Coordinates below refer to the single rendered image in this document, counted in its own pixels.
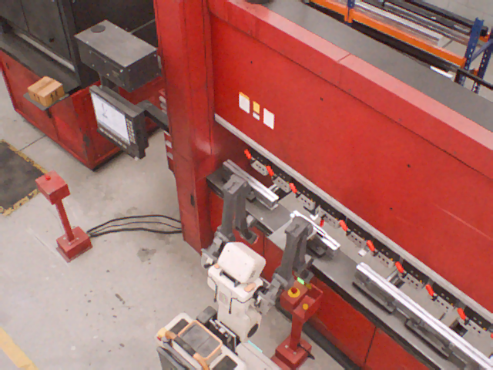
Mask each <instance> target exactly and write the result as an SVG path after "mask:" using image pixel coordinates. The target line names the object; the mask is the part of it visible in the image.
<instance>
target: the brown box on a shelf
mask: <svg viewBox="0 0 493 370"><path fill-rule="evenodd" d="M27 90H28V92H27V93H26V94H24V95H22V96H23V97H25V98H26V99H27V100H28V101H29V102H31V103H32V104H34V105H35V106H37V107H38V108H40V110H42V111H44V110H46V109H48V108H49V107H51V106H54V105H55V104H56V103H60V102H61V101H63V100H64V99H67V98H68V97H69V94H68V93H67V92H66V91H64V89H63V86H62V84H61V83H59V82H57V81H55V80H54V79H51V78H49V77H47V76H46V77H44V78H43V79H41V80H39V81H38V82H35V83H34V84H32V86H30V87H28V88H27Z"/></svg>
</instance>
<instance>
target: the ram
mask: <svg viewBox="0 0 493 370"><path fill-rule="evenodd" d="M210 27H211V42H212V58H213V89H214V106H215V114H217V115H218V116H219V117H220V118H221V119H224V120H225V121H227V122H228V123H229V124H230V125H232V126H233V127H235V128H236V129H238V130H239V131H241V132H242V133H243V134H244V135H245V136H247V137H248V138H250V139H251V140H252V141H254V142H256V143H258V144H259V145H260V146H262V147H263V148H264V149H265V150H266V151H267V152H268V153H271V154H273V155H274V156H275V157H276V158H278V159H279V160H281V161H282V162H283V163H285V164H286V165H288V167H290V168H291V169H293V170H294V171H296V172H297V173H299V174H300V175H302V176H303V177H304V178H305V179H306V180H308V181H309V182H311V183H312V184H313V185H314V186H317V187H319V188H320V189H321V190H322V191H323V192H325V194H327V195H328V196H329V197H331V198H334V199H335V200H336V201H337V202H339V203H340V204H342V205H343V206H344V207H346V208H347V209H348V210H349V211H351V212H352V213H354V214H355V215H357V216H358V217H359V218H360V219H362V220H363V221H365V222H366V223H368V224H369V225H371V226H372V227H373V228H374V229H375V230H377V231H378V232H380V233H381V234H383V235H384V236H385V237H387V238H388V239H389V240H391V241H393V242H394V243H395V244H397V245H398V246H400V247H401V248H402V249H403V250H404V251H406V252H408V253H409V254H410V255H411V256H413V257H414V258H416V259H417V260H418V261H420V262H421V263H422V264H424V265H425V266H427V267H428V268H430V269H431V270H432V271H433V272H435V273H436V274H438V275H439V276H441V278H442V279H444V280H445V281H447V282H448V283H450V284H451V285H453V287H455V288H456V289H458V290H459V291H460V292H461V293H463V294H465V295H466V296H467V297H469V298H470V299H471V300H473V301H474V302H475V303H477V304H479V305H480V306H481V307H483V308H484V309H485V310H486V311H488V312H489V313H491V314H492V315H493V180H492V179H490V178H488V177H486V176H485V175H483V173H481V172H479V171H478V170H476V169H475V168H473V167H471V166H469V165H467V164H465V163H463V162H461V161H460V160H458V159H456V158H455V157H453V156H452V155H451V154H450V153H448V152H446V151H444V150H443V149H441V148H439V147H438V146H435V145H434V144H433V143H430V142H429V141H427V140H426V139H425V138H424V137H421V136H419V135H417V134H416V133H414V132H412V131H411V130H409V129H408V128H406V127H404V126H402V125H401V124H399V122H397V121H394V120H393V119H391V118H389V117H388V116H385V115H384V114H383V113H381V112H379V111H377V110H376V109H373V107H371V106H369V105H368V104H366V103H364V102H362V101H361V100H359V99H358V98H355V97H353V96H352V95H350V94H348V92H346V91H344V90H343V89H341V88H340V87H337V86H335V85H334V84H332V83H330V82H328V81H327V80H326V79H323V77H322V76H319V75H317V74H316V73H314V72H312V71H310V70H309V69H307V68H305V67H303V66H301V65H299V64H298V63H296V62H295V61H294V60H292V59H290V58H289V57H286V56H285V55H283V54H281V53H280V52H278V51H276V50H275V49H272V48H271V47H269V46H267V45H265V44H263V43H262V42H260V40H258V39H256V38H254V37H253V36H251V35H248V34H247V33H245V32H244V31H242V30H240V29H238V28H236V27H234V26H233V25H231V24H230V23H228V22H226V21H224V20H222V19H221V18H218V17H216V16H215V15H213V14H212V13H210ZM240 92H241V93H242V94H244V95H245V96H247V97H249V112H247V111H246V110H244V109H243V108H241V107H240ZM253 102H255V103H257V104H259V105H260V113H258V112H257V111H255V110H253ZM263 108H264V109H266V110H268V111H269V112H272V113H273V114H274V127H273V129H272V128H271V127H269V126H268V125H266V124H265V123H263ZM253 112H255V113H257V114H258V115H260V120H258V119H257V118H256V117H253ZM215 120H216V121H217V122H218V123H219V124H221V125H222V126H225V127H226V128H227V129H228V130H230V131H231V132H232V133H233V134H234V135H235V136H237V137H239V138H241V139H242V140H243V141H244V142H246V143H248V144H249V145H250V146H252V147H253V149H255V150H257V151H258V152H259V153H261V154H262V155H264V156H265V157H266V158H267V159H270V160H271V161H273V163H274V164H276V165H277V166H278V167H279V168H281V169H282V170H285V171H286V172H288V173H289V174H290V175H291V176H292V177H293V178H294V179H296V180H297V181H300V182H301V183H302V184H303V185H304V186H306V187H308V188H309V189H310V190H312V191H313V192H314V193H315V194H317V195H318V196H319V197H321V198H322V199H324V200H325V201H327V202H328V203H329V204H330V205H333V206H334V207H336V209H337V210H339V211H340V212H341V213H342V214H344V215H345V216H347V217H348V218H350V219H351V220H353V221H354V222H356V223H357V224H359V225H360V227H362V228H363V229H365V230H366V231H367V232H368V233H369V234H372V235H373V236H375V237H376V238H377V239H378V240H380V241H381V242H383V243H384V244H386V246H387V247H389V248H390V249H391V250H393V251H394V252H395V253H397V254H399V255H401V256H402V257H403V258H404V259H406V260H407V261H409V262H410V263H411V264H413V265H414V266H415V267H417V268H418V269H419V270H421V272H422V271H423V273H424V274H426V275H427V276H428V277H429V278H431V279H432V280H433V281H435V282H436V283H438V284H439V285H440V286H442V287H443V288H444V289H446V290H447V291H449V292H450V293H452V294H453V295H454V296H455V297H456V298H458V299H460V300H461V301H463V302H464V303H465V304H466V305H468V306H469V307H470V308H472V309H473V310H475V311H476V312H477V313H479V314H480V315H481V316H483V317H484V318H486V319H487V320H489V321H490V322H491V323H492V324H493V320H492V319H491V318H490V317H488V316H487V315H486V314H484V313H483V312H482V311H480V310H479V309H477V308H476V307H475V306H474V305H472V304H471V303H469V302H468V301H466V300H465V299H464V298H462V297H461V296H460V295H458V294H457V293H455V292H454V291H452V290H451V289H450V288H449V287H447V286H446V285H444V284H443V283H441V282H440V281H439V280H438V279H436V278H435V277H433V276H432V275H431V274H430V273H429V272H427V271H426V270H425V269H424V268H422V267H421V266H419V265H418V264H416V263H415V262H413V261H412V260H411V259H410V258H409V257H407V256H405V255H404V254H402V253H401V252H400V251H399V250H396V249H395V248H394V247H392V245H390V244H389V243H388V242H387V241H385V240H384V239H382V238H381V237H379V236H378V235H377V234H375V233H374V232H373V231H372V230H369V229H368V228H366V227H365V226H364V225H363V224H362V223H361V222H359V221H358V220H356V219H355V218H354V217H352V216H351V215H349V214H347V213H346V212H345V211H343V210H341V208H340V207H339V206H337V205H336V204H335V203H333V202H331V201H330V200H328V199H327V198H326V197H324V196H323V195H322V194H320V192H318V191H317V190H315V189H314V188H313V187H311V186H309V185H308V184H307V183H305V182H304V181H302V180H301V179H300V178H298V177H297V176H296V175H294V174H293V173H291V172H290V171H289V170H288V169H286V168H285V167H284V166H281V165H280V164H279V163H278V162H277V161H276V160H274V159H273V158H272V157H270V156H268V155H266V154H265V153H264V152H263V151H261V150H259V149H258V147H257V146H255V145H253V144H252V143H250V142H249V141H248V140H246V139H244V138H243V137H242V136H241V135H240V134H237V133H236V132H235V131H234V130H233V129H231V128H230V127H228V126H227V125H226V124H225V123H222V122H220V121H219V120H218V119H217V118H216V117H215Z"/></svg>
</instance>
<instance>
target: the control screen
mask: <svg viewBox="0 0 493 370"><path fill-rule="evenodd" d="M91 93H92V98H93V102H94V106H95V109H96V115H97V119H98V121H99V122H100V123H101V124H102V125H103V126H104V127H106V128H107V129H109V130H111V131H112V132H113V133H115V134H116V135H117V136H119V137H120V138H122V139H124V140H125V141H126V142H128V143H129V137H128V133H127V128H126V121H125V117H124V113H122V112H120V111H119V110H117V109H115V108H114V106H112V105H110V104H109V103H107V102H106V101H105V100H103V99H102V98H100V97H99V96H97V95H96V94H95V93H93V92H91ZM102 118H104V119H105V121H104V120H103V119H102Z"/></svg>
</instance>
